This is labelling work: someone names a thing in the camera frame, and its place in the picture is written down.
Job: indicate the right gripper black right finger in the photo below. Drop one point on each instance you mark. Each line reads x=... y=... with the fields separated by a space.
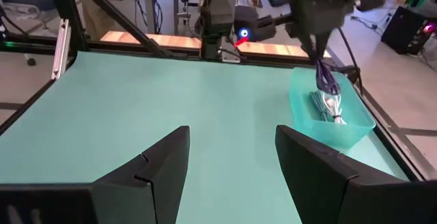
x=324 y=183

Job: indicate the silver aluminium extrusion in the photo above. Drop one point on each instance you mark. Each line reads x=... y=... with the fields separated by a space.
x=61 y=50

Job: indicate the black device with blue light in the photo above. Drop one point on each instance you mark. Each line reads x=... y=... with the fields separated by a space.
x=254 y=26

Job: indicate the black aluminium table frame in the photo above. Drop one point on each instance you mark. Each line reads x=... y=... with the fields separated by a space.
x=112 y=46

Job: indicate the green table mat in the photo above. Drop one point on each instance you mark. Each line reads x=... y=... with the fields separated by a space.
x=136 y=114

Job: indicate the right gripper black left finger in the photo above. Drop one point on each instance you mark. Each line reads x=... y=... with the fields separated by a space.
x=160 y=176

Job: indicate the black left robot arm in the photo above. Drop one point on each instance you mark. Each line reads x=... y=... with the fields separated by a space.
x=218 y=15

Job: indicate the translucent teal plastic bin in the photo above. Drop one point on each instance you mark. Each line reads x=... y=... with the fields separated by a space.
x=324 y=133

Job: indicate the black tower with pink light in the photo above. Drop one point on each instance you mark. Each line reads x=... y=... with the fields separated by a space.
x=406 y=29

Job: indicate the silver metal mounting bracket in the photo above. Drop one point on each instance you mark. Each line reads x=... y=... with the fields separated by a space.
x=230 y=55

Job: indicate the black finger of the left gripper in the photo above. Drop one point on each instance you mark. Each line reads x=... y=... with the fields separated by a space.
x=323 y=46
x=311 y=48

